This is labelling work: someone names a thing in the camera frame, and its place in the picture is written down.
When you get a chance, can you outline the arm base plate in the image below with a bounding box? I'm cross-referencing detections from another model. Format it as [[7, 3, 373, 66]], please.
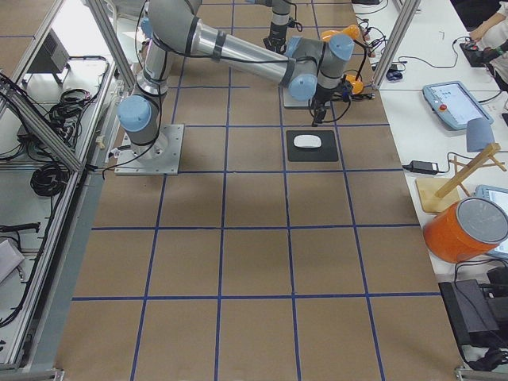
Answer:
[[114, 124, 185, 176]]

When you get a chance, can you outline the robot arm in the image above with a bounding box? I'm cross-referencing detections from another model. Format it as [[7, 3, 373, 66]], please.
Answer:
[[117, 1, 354, 163], [247, 0, 295, 54]]

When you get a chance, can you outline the orange desk lamp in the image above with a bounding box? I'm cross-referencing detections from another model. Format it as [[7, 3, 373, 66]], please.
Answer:
[[321, 25, 367, 95]]

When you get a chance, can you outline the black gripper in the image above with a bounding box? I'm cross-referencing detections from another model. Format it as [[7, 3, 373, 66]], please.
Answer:
[[263, 36, 287, 54], [311, 85, 336, 127]]

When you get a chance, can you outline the white computer mouse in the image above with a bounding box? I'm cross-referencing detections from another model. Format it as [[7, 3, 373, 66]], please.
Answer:
[[293, 134, 322, 149]]

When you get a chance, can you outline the black power adapter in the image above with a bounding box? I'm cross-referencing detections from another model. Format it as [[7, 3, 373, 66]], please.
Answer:
[[409, 160, 439, 175]]

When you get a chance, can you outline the orange cylindrical container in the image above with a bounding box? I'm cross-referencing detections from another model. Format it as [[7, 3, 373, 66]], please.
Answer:
[[423, 197, 507, 263]]

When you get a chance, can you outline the black mousepad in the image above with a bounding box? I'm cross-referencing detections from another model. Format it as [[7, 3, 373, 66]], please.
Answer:
[[286, 130, 338, 162]]

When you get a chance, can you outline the silver closed laptop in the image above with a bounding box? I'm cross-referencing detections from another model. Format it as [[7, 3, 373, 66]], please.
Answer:
[[283, 88, 314, 110]]

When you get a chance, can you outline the wooden stand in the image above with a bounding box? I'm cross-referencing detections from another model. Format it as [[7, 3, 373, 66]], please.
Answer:
[[415, 143, 507, 214]]

